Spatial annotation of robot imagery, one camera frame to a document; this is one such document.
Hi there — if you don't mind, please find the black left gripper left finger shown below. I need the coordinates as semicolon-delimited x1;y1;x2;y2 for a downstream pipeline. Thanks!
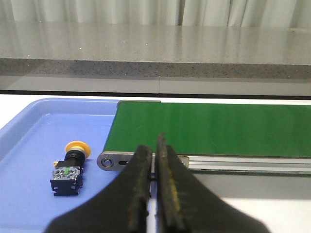
45;146;152;233

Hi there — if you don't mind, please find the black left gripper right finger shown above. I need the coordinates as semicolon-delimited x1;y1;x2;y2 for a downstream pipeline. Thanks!
155;133;269;233

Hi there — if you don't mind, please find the yellow mushroom push button switch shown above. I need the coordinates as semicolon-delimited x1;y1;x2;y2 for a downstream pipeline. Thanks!
50;141;91;196

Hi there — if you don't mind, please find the green belt conveyor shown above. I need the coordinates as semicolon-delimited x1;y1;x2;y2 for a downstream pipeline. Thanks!
97;101;311;175

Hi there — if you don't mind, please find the blue plastic tray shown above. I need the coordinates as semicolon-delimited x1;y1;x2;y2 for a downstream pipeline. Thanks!
0;98;117;233

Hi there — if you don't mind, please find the grey stone counter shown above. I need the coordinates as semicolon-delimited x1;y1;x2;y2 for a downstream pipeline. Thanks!
0;21;311;97

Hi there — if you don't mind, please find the white curtain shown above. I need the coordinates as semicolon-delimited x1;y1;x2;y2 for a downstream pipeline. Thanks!
0;0;311;29

